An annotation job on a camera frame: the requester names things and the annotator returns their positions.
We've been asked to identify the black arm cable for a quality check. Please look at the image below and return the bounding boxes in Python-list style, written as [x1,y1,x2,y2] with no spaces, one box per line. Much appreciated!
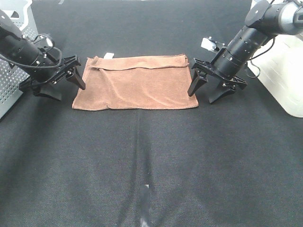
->
[0,34,62,70]
[246,34,276,79]

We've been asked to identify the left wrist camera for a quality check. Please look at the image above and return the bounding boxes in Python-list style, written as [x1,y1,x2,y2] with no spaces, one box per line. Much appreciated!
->
[33,34,55,49]

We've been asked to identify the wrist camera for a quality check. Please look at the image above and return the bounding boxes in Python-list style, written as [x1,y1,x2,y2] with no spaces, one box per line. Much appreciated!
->
[201,36,225,53]
[33,34,55,49]

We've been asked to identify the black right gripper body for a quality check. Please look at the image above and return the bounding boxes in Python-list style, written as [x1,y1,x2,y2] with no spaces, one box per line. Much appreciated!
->
[192,58,247,90]

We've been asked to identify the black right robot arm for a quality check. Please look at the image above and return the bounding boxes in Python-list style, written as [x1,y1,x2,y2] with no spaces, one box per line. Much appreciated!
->
[187,0,303,104]

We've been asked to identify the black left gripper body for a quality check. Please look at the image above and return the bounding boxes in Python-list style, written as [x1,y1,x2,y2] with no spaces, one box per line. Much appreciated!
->
[18,55,81,92]

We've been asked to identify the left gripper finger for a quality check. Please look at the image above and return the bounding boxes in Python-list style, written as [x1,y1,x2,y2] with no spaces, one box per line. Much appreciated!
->
[66,67,86,90]
[33,84,62,100]

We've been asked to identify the grey tape strip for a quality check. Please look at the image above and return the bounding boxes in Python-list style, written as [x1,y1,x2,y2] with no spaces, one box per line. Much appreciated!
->
[140,184,151,227]

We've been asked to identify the brown towel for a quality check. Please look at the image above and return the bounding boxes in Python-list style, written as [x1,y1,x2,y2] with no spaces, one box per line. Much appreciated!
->
[72,54,198,111]

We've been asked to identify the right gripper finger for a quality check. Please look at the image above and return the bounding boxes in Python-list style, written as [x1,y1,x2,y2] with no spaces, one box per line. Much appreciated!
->
[208,84,236,104]
[187,69,208,96]

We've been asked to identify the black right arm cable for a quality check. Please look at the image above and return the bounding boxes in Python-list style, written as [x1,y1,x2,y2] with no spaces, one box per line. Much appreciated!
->
[246,34,276,79]

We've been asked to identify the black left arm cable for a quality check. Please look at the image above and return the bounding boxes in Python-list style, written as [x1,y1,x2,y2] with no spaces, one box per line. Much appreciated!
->
[0,34,62,70]

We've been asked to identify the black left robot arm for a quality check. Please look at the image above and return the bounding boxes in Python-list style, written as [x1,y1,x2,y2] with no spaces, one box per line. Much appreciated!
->
[0,11,86,101]

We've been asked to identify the pale green plastic bin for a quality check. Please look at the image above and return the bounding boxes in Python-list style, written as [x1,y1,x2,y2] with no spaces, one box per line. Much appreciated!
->
[246,0,303,118]

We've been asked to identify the black tablecloth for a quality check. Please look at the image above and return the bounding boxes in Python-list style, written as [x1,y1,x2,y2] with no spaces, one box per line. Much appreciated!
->
[0,0,303,227]

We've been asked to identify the grey perforated plastic basket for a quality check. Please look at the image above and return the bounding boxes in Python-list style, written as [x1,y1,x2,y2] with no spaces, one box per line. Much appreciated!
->
[0,0,38,117]

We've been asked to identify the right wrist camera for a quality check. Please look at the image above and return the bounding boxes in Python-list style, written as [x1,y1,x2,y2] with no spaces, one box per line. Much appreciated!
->
[201,36,225,53]

